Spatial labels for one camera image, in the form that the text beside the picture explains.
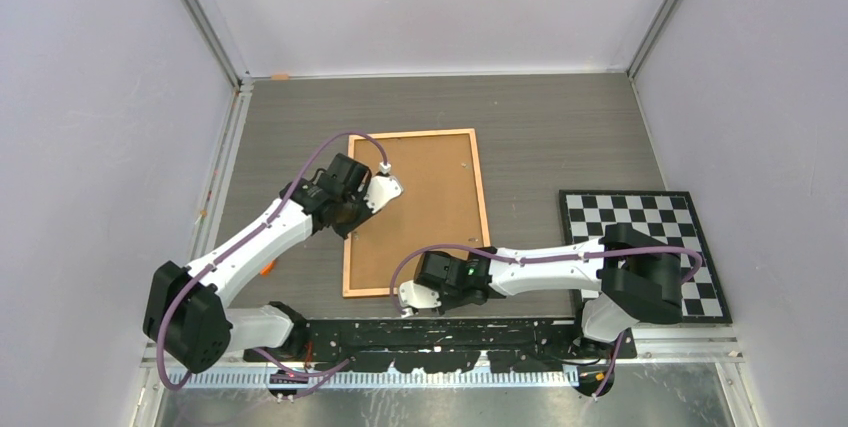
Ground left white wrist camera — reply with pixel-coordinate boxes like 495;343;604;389
364;162;404;214

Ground black white checkerboard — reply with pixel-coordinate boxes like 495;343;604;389
558;189;732;324

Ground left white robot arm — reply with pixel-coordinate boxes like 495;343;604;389
142;154;383;374

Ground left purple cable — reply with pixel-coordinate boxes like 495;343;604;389
156;131;392;400

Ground aluminium rail front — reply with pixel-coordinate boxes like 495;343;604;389
139;324;745;391

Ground orange curved plastic piece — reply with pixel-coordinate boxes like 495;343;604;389
260;262;276;276

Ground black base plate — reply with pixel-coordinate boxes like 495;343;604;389
244;317;615;374

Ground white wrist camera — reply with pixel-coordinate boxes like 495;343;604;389
364;162;404;214
398;281;442;318

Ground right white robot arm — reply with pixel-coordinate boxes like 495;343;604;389
395;223;703;358

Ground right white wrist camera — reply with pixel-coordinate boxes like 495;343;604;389
398;281;442;318

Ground wooden picture frame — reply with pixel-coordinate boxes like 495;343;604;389
342;128;491;298

